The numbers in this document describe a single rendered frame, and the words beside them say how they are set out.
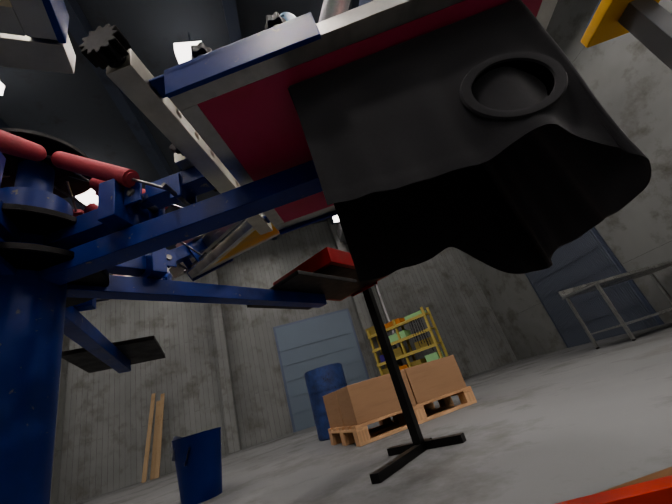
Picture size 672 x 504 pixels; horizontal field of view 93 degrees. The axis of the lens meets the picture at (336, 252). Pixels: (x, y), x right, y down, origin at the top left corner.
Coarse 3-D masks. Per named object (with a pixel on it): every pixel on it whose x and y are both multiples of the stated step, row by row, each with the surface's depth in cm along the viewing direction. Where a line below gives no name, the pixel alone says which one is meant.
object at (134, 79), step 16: (128, 64) 57; (112, 80) 58; (128, 80) 59; (144, 80) 60; (128, 96) 62; (144, 96) 63; (160, 96) 64; (144, 112) 65; (160, 112) 66; (176, 112) 71; (160, 128) 70; (176, 128) 71; (192, 128) 75; (176, 144) 74; (192, 144) 76; (192, 160) 80; (208, 160) 81; (208, 176) 86; (224, 176) 88; (256, 224) 112
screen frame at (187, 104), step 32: (384, 0) 58; (416, 0) 57; (448, 0) 58; (544, 0) 64; (320, 32) 58; (352, 32) 59; (256, 64) 59; (288, 64) 61; (192, 96) 61; (224, 160) 77; (288, 224) 111
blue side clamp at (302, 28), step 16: (304, 16) 59; (272, 32) 59; (288, 32) 58; (304, 32) 57; (224, 48) 60; (240, 48) 59; (256, 48) 58; (272, 48) 57; (288, 48) 57; (192, 64) 60; (208, 64) 59; (224, 64) 58; (240, 64) 57; (176, 80) 59; (192, 80) 58; (208, 80) 58
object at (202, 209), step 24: (312, 168) 80; (240, 192) 81; (264, 192) 80; (288, 192) 80; (312, 192) 83; (168, 216) 83; (192, 216) 81; (216, 216) 81; (240, 216) 83; (96, 240) 84; (120, 240) 83; (144, 240) 81; (168, 240) 84; (72, 264) 83; (96, 264) 85
